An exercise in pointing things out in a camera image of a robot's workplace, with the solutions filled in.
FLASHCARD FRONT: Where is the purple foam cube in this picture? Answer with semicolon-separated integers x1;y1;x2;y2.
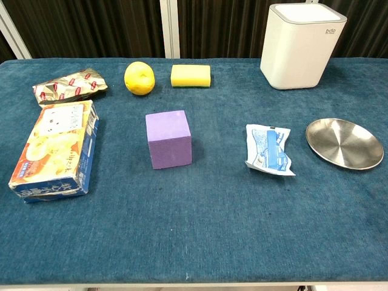
145;110;193;170

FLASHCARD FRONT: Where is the yellow green sponge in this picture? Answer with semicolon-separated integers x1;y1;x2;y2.
170;64;212;90

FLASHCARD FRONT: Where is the blue table cloth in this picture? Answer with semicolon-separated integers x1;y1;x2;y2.
0;57;388;285

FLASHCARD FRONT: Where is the blue white snack packet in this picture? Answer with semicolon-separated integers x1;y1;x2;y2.
244;124;296;176

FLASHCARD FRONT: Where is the yellow lemon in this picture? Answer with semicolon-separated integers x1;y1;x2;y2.
124;61;156;96

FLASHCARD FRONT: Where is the gold foil snack bag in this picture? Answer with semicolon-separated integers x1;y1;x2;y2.
32;68;109;106

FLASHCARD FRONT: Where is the blue cookie box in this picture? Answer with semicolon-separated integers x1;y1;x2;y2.
8;99;100;204

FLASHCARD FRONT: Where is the white trash bin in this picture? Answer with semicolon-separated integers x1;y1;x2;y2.
259;3;348;90

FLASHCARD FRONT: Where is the round steel plate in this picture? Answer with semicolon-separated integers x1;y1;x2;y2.
305;118;384;170

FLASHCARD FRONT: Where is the dark pleated curtain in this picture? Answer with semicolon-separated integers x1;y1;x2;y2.
0;0;388;63

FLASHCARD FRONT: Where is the white vertical frame post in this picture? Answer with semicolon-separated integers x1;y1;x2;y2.
159;0;181;59

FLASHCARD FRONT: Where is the white diagonal frame bar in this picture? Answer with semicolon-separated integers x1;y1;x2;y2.
0;0;33;60

